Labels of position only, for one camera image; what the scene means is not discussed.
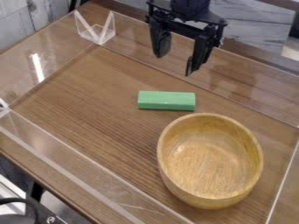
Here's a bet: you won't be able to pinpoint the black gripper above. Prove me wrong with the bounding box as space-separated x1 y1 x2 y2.
145 0 228 76

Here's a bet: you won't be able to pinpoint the green rectangular block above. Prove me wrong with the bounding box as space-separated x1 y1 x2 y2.
137 91 196 111

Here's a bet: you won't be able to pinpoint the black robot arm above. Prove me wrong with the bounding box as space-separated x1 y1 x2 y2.
145 0 228 76

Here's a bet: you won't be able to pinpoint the brown wooden bowl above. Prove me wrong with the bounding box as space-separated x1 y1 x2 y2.
156 113 264 210

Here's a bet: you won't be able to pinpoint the clear acrylic tray walls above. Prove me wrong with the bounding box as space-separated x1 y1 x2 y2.
0 7 299 224

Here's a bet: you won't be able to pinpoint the black table leg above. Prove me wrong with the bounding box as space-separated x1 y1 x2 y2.
26 181 44 202

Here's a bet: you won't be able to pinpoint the black device with knob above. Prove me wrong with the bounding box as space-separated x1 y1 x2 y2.
24 201 68 224

